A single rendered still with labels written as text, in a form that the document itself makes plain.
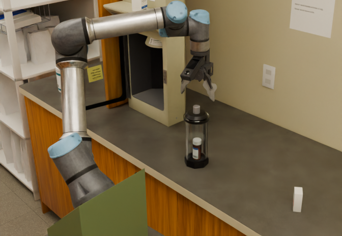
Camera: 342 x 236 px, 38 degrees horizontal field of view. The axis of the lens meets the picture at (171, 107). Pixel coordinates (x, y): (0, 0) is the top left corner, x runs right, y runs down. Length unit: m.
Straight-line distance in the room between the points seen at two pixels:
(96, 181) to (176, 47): 0.93
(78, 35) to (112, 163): 0.89
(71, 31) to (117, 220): 0.65
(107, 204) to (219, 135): 0.97
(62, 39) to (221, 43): 1.10
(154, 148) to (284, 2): 0.88
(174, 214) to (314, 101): 0.81
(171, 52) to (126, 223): 0.95
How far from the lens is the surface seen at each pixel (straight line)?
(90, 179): 1.63
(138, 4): 2.26
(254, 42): 2.50
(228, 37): 2.61
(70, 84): 1.84
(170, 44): 2.31
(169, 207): 2.21
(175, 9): 1.76
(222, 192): 1.99
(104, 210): 1.55
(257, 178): 2.08
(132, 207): 1.64
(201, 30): 1.91
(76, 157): 1.64
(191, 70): 1.92
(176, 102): 2.44
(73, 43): 1.77
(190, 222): 2.13
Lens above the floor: 2.08
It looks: 26 degrees down
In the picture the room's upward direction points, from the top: 1 degrees counter-clockwise
